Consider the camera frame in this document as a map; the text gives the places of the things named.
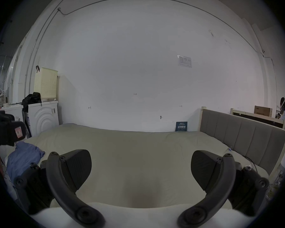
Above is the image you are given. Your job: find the blue shirt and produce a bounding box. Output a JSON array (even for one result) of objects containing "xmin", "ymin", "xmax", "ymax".
[{"xmin": 6, "ymin": 141, "xmax": 45, "ymax": 183}]

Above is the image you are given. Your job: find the bed with beige sheet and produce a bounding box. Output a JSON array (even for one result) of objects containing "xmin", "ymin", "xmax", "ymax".
[{"xmin": 0, "ymin": 123, "xmax": 270, "ymax": 209}]

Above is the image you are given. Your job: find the thin cable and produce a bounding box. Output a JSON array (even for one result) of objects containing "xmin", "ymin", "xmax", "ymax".
[{"xmin": 224, "ymin": 146, "xmax": 259, "ymax": 173}]

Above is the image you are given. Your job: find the dark blue card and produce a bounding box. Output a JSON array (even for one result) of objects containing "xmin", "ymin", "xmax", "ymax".
[{"xmin": 175, "ymin": 121, "xmax": 188, "ymax": 132}]

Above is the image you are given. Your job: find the cream perforated laundry basket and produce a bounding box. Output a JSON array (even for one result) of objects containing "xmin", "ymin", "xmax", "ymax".
[{"xmin": 34, "ymin": 67, "xmax": 58, "ymax": 101}]

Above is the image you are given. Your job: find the grey padded headboard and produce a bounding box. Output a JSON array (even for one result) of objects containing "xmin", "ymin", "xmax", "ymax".
[{"xmin": 199, "ymin": 107, "xmax": 285, "ymax": 175}]

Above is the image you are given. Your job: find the white washing machine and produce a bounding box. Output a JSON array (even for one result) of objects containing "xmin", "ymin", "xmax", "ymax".
[{"xmin": 22, "ymin": 100, "xmax": 60, "ymax": 138}]

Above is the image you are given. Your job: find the white paper sheet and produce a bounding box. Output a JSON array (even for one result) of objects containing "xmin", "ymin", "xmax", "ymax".
[{"xmin": 177, "ymin": 55, "xmax": 192, "ymax": 68}]

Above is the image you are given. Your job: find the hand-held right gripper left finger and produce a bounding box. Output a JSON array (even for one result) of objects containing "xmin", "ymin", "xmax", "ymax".
[{"xmin": 14, "ymin": 149, "xmax": 106, "ymax": 228}]

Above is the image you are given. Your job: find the black bag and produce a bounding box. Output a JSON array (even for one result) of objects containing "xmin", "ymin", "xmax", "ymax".
[{"xmin": 22, "ymin": 92, "xmax": 42, "ymax": 112}]

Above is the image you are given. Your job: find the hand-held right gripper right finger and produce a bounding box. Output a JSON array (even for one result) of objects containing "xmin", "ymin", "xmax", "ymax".
[{"xmin": 177, "ymin": 150, "xmax": 270, "ymax": 228}]

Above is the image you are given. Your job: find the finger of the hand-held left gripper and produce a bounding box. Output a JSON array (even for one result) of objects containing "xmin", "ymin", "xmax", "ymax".
[{"xmin": 0, "ymin": 111, "xmax": 27, "ymax": 147}]

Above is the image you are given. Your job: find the brown carton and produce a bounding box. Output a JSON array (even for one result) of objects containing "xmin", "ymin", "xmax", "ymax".
[{"xmin": 254, "ymin": 105, "xmax": 273, "ymax": 118}]

